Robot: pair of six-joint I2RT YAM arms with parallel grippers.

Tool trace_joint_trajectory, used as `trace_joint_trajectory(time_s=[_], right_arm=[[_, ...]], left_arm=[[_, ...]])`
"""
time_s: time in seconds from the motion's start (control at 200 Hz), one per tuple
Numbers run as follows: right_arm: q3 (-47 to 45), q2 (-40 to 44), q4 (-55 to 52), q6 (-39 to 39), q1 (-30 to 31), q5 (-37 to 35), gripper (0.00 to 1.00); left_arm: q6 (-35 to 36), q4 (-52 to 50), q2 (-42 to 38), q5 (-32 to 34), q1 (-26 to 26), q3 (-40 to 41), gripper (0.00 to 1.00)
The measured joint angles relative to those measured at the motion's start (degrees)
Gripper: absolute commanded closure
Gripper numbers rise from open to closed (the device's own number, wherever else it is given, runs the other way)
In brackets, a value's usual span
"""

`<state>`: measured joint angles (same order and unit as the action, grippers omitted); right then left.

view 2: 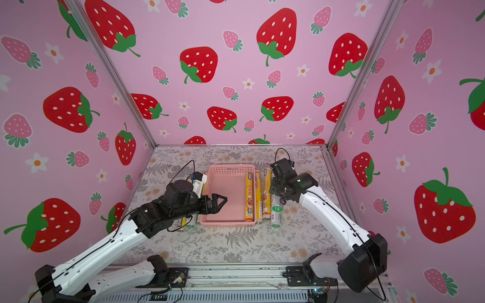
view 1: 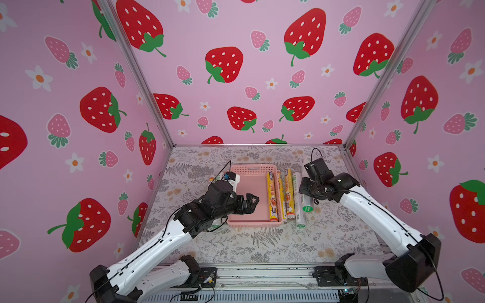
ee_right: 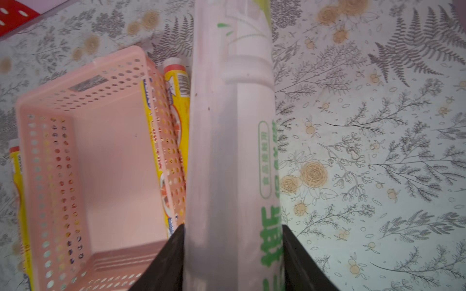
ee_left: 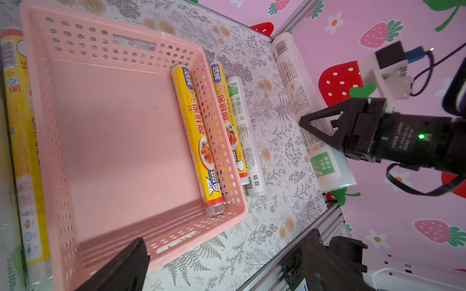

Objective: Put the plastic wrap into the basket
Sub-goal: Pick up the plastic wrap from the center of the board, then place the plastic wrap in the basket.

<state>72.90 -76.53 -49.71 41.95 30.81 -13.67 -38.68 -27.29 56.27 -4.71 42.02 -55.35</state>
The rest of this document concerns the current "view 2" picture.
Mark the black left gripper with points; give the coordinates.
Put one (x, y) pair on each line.
(213, 207)

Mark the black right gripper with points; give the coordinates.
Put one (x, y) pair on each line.
(279, 188)

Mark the yellow plastic wrap roll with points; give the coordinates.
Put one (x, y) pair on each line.
(180, 224)
(267, 198)
(258, 192)
(249, 203)

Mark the white green plastic wrap roll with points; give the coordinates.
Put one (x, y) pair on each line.
(276, 210)
(192, 222)

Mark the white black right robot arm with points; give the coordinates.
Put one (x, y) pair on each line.
(365, 255)

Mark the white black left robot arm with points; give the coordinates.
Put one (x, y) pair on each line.
(81, 279)

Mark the pink perforated plastic basket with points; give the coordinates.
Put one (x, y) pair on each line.
(229, 180)

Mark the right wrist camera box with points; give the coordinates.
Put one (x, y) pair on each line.
(283, 169)

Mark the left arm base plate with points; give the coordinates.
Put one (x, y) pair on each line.
(172, 276)

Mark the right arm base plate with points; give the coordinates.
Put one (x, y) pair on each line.
(300, 276)

